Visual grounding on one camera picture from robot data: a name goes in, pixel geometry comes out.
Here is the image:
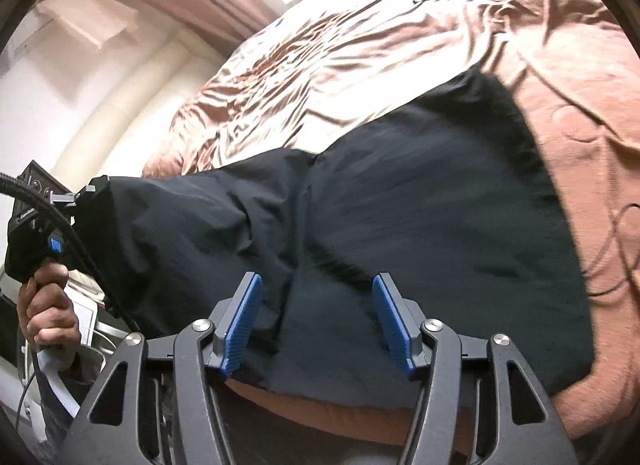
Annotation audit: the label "bed with brown sheet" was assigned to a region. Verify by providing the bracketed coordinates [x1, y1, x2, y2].
[140, 0, 640, 441]

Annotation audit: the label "black braided cable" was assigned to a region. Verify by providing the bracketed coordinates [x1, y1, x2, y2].
[0, 172, 143, 333]

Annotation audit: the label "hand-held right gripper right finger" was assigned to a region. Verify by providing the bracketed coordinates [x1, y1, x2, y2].
[372, 272, 581, 465]

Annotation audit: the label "black pants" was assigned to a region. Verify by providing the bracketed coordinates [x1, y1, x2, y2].
[97, 67, 598, 396]

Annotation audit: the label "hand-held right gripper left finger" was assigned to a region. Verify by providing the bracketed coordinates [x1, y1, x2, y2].
[56, 271, 263, 465]

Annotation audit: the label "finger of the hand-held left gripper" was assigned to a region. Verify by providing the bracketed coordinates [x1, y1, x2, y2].
[50, 176, 118, 226]

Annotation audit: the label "person's left hand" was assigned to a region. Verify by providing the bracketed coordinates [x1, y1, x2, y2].
[17, 264, 83, 351]

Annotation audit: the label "white bedside cabinet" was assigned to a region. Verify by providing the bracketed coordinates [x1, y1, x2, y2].
[70, 290, 126, 351]

